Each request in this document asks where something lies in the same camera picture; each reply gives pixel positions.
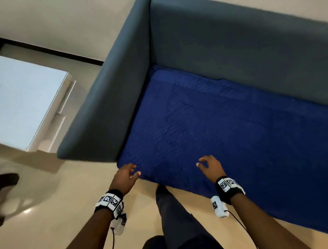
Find person's left hand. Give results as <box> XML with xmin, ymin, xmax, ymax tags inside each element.
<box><xmin>109</xmin><ymin>163</ymin><xmax>141</xmax><ymax>196</ymax></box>

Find person's right hand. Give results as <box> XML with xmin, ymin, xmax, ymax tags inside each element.
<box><xmin>196</xmin><ymin>155</ymin><xmax>227</xmax><ymax>184</ymax></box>

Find person's right forearm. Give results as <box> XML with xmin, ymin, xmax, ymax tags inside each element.
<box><xmin>229</xmin><ymin>193</ymin><xmax>312</xmax><ymax>249</ymax></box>

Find person's left forearm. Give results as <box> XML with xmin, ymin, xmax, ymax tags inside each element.
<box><xmin>66</xmin><ymin>208</ymin><xmax>116</xmax><ymax>249</ymax></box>

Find person's black shoe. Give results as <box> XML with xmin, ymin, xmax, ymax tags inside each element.
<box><xmin>155</xmin><ymin>184</ymin><xmax>172</xmax><ymax>198</ymax></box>

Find black marker wristband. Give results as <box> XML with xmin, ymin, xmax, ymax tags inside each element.
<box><xmin>215</xmin><ymin>176</ymin><xmax>246</xmax><ymax>206</ymax></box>
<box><xmin>94</xmin><ymin>189</ymin><xmax>125</xmax><ymax>220</ymax></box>

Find blue quilted seat cover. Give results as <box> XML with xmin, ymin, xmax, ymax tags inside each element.
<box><xmin>117</xmin><ymin>65</ymin><xmax>328</xmax><ymax>234</ymax></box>

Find person's dark trousers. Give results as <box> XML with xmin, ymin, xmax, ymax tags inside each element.
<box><xmin>142</xmin><ymin>188</ymin><xmax>224</xmax><ymax>249</ymax></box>

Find grey fabric sofa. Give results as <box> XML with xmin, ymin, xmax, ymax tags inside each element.
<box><xmin>57</xmin><ymin>0</ymin><xmax>328</xmax><ymax>163</ymax></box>

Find white side table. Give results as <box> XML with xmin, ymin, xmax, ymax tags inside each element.
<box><xmin>0</xmin><ymin>56</ymin><xmax>77</xmax><ymax>153</ymax></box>

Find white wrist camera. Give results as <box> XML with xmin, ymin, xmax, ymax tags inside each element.
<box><xmin>210</xmin><ymin>195</ymin><xmax>229</xmax><ymax>219</ymax></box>
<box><xmin>110</xmin><ymin>212</ymin><xmax>128</xmax><ymax>236</ymax></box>

